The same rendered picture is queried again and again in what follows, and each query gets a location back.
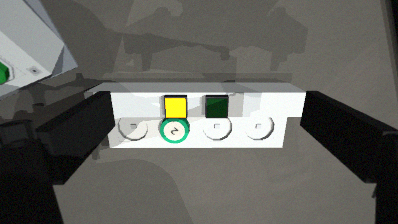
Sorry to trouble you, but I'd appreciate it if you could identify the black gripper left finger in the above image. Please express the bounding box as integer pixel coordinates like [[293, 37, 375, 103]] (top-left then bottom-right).
[[0, 91, 116, 224]]

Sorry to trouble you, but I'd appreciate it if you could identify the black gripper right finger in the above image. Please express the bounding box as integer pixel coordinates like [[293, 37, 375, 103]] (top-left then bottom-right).
[[300, 91, 398, 224]]

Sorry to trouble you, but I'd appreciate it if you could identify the white button housing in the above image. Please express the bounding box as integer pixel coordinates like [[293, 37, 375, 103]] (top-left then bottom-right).
[[0, 0, 79, 100]]

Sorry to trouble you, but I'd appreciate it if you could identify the green screw cap with white number 2 label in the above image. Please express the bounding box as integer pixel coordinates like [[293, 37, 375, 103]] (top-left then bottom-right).
[[160, 118, 189, 144]]

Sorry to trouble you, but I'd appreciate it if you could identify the white rectangular tray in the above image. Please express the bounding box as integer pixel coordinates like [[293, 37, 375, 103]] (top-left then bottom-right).
[[84, 82, 306, 148]]

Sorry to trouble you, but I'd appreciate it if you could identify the dark grey table edge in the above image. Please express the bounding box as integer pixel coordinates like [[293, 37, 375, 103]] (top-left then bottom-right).
[[391, 0, 398, 42]]

